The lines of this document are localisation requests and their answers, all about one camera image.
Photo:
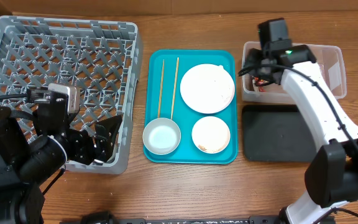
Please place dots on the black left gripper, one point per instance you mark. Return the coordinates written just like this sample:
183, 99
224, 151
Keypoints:
86, 152

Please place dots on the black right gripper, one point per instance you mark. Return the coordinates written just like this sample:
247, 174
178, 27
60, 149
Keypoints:
250, 55

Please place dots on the red snack wrapper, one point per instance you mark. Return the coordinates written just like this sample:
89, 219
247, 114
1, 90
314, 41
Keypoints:
258, 85

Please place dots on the wooden chopstick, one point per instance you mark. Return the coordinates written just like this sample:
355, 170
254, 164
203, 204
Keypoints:
174, 88
161, 89

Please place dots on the white rice bowl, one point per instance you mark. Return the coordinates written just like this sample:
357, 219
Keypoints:
211, 135

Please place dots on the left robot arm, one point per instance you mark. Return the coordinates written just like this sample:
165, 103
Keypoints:
25, 166

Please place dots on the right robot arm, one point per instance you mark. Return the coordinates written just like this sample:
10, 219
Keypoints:
331, 179

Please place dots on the black food waste tray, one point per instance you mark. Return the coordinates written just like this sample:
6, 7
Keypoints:
276, 133

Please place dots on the grey shallow bowl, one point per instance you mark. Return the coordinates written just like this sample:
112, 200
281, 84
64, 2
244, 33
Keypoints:
161, 136

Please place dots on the large white plate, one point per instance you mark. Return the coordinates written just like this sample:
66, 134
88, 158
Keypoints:
207, 88

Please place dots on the clear plastic bin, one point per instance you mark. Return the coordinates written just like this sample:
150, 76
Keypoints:
331, 63

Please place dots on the grey plastic dish rack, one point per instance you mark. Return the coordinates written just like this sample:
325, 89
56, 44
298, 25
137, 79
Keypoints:
102, 58

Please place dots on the teal plastic tray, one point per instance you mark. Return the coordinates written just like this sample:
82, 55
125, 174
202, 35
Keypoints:
185, 117

